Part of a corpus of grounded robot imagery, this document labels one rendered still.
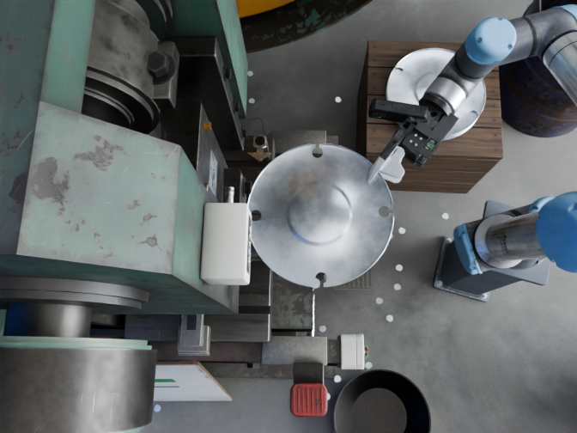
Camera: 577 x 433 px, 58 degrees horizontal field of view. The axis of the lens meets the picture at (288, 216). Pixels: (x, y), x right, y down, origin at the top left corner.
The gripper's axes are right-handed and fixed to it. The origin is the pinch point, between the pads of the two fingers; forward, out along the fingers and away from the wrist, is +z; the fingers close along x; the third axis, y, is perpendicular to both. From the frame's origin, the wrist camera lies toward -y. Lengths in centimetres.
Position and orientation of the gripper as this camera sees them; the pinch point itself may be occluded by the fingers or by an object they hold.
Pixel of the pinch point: (368, 175)
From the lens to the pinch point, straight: 104.4
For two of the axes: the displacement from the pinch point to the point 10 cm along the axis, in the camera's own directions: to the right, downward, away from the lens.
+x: 0.8, 1.9, 9.8
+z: -6.2, 7.8, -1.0
